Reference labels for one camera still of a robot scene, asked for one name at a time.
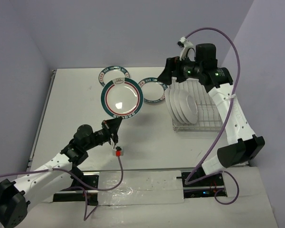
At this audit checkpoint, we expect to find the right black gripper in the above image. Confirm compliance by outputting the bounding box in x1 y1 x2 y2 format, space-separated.
157 53 203 85

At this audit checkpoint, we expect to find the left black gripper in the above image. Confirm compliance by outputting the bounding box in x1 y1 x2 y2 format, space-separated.
84 116 122 151

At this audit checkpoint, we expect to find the green red ring plate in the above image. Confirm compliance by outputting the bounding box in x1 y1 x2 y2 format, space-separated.
175 89 191 124
101 77 144 119
187 94 198 124

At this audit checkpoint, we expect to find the orange sunburst pattern plate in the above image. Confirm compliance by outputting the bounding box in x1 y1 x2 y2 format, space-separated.
165 88 181 123

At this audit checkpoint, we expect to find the grey rim red character plate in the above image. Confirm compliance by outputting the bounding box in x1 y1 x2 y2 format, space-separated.
169 89 186 124

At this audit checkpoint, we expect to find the green lettered rim plate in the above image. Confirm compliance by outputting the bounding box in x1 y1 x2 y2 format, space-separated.
138 77 168 104
98 66 130 87

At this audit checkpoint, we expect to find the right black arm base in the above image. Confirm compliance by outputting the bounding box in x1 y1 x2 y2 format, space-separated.
176 171 227 199

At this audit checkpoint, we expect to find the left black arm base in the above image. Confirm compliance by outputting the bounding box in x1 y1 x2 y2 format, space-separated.
53 174 99 206

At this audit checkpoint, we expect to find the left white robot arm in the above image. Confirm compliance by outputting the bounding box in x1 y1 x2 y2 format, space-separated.
0 117 123 228

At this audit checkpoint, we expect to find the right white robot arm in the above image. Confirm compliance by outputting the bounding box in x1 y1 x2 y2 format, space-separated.
158 38 265 186

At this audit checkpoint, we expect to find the silver tape patch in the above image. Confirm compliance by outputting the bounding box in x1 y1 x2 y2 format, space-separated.
97 171 184 206

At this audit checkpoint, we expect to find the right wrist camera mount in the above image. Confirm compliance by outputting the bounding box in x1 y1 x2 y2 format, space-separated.
177 37 195 60

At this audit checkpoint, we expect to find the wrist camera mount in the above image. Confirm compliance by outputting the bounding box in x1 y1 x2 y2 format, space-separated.
177 37 195 60
111 142 124 157

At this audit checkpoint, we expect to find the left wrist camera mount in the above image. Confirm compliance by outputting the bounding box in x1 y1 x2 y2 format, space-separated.
111 142 124 157

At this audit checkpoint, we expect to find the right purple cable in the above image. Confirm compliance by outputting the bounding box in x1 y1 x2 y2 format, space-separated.
184 27 240 205

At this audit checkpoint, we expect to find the purple cable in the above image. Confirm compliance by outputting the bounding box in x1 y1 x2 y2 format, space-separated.
184 27 240 205
0 155 124 221

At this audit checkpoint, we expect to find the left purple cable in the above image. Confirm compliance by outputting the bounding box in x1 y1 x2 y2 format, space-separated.
0 155 124 221

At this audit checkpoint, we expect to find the steel wire dish rack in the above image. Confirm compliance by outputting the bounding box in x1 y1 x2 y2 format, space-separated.
170 79 223 132

